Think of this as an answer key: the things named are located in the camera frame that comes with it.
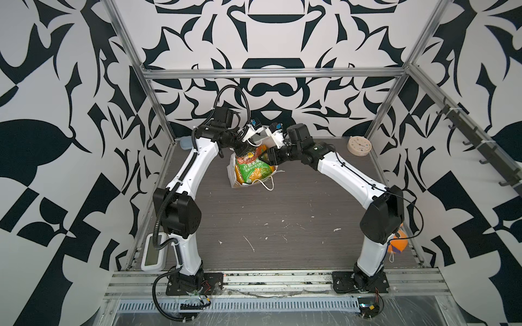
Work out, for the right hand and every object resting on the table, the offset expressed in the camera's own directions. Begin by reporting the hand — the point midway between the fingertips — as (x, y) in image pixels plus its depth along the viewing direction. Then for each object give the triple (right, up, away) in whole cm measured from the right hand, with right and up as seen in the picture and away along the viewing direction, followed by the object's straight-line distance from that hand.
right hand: (264, 152), depth 80 cm
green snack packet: (-4, -7, +2) cm, 8 cm away
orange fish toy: (+50, -34, -4) cm, 60 cm away
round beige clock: (+53, +5, +34) cm, 63 cm away
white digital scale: (-41, -40, -4) cm, 57 cm away
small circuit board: (+36, -54, -9) cm, 65 cm away
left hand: (-4, +6, +3) cm, 8 cm away
